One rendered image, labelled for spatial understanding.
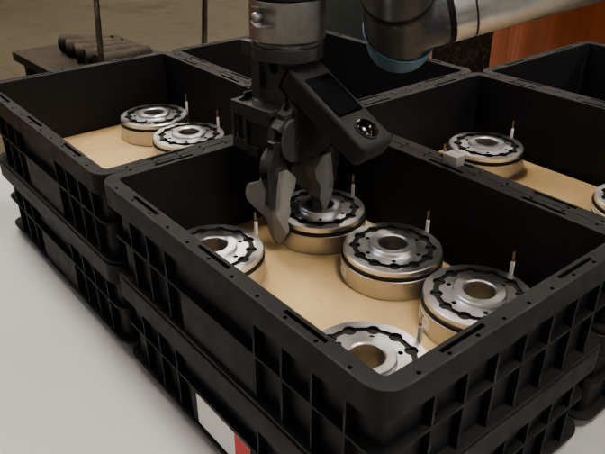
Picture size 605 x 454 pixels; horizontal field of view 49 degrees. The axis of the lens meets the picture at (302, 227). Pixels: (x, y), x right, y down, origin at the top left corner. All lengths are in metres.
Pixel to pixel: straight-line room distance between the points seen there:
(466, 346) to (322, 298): 0.24
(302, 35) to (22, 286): 0.54
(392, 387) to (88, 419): 0.41
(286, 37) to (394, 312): 0.28
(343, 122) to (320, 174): 0.11
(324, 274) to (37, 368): 0.35
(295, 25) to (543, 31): 3.09
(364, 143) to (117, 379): 0.38
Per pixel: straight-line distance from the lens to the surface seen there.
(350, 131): 0.62
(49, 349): 0.85
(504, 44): 3.51
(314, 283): 0.67
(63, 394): 0.78
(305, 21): 0.64
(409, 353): 0.55
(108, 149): 1.03
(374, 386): 0.41
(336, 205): 0.74
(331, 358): 0.43
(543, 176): 0.96
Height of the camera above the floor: 1.21
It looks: 29 degrees down
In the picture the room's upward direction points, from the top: straight up
